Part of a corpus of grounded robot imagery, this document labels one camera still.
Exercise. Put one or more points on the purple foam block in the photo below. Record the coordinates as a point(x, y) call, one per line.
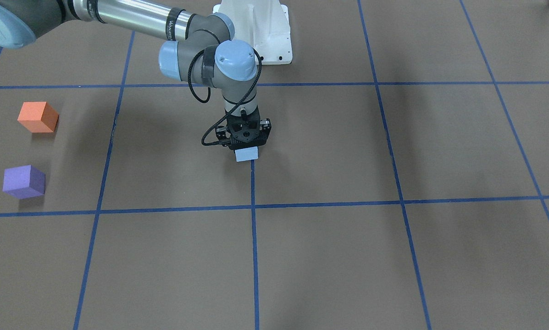
point(24, 182)

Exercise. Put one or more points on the orange foam block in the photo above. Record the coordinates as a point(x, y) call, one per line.
point(38, 117)

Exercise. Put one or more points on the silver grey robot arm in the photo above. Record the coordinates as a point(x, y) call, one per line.
point(197, 49)

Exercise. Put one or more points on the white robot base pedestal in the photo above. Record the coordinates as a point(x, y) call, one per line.
point(263, 24)

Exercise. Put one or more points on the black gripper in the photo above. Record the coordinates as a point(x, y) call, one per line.
point(266, 129)

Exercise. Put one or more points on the light blue foam block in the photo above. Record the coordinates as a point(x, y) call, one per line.
point(246, 154)

